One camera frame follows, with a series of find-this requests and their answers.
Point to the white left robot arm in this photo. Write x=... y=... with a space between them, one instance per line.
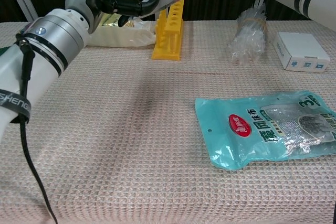
x=42 y=58

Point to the yellow plastic rack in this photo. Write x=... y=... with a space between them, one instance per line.
x=170 y=35

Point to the sponge multipack in plastic bag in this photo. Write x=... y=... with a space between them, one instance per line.
x=123 y=36

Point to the beige waffle tablecloth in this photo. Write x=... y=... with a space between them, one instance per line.
x=131 y=142

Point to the clear plastic bag bundle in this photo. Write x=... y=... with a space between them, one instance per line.
x=249 y=37

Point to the teal cleaning cloth package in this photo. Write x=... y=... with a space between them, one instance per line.
x=236 y=140

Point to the white cardboard box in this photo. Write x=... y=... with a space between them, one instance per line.
x=299 y=48

